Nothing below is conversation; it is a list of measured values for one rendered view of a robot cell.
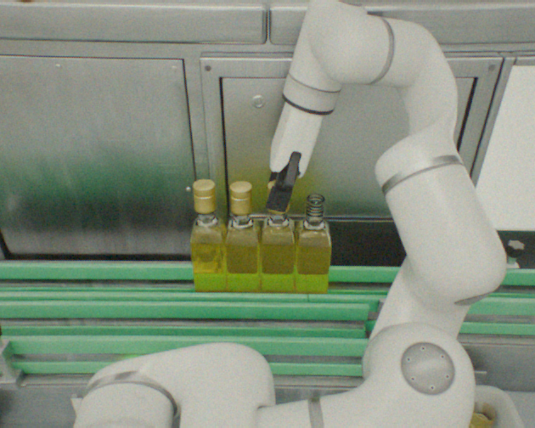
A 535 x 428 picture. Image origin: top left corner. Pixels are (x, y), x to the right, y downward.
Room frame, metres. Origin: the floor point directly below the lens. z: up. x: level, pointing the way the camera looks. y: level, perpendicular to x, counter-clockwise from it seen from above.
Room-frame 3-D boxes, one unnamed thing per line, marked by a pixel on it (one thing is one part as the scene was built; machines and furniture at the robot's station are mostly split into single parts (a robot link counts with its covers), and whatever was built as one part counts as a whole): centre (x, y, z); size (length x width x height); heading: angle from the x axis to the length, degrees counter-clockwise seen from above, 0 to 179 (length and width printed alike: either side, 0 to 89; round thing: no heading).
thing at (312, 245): (0.64, -0.07, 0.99); 0.06 x 0.06 x 0.21; 89
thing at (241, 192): (0.64, 0.05, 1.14); 0.04 x 0.04 x 0.04
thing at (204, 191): (0.64, 0.10, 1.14); 0.04 x 0.04 x 0.04
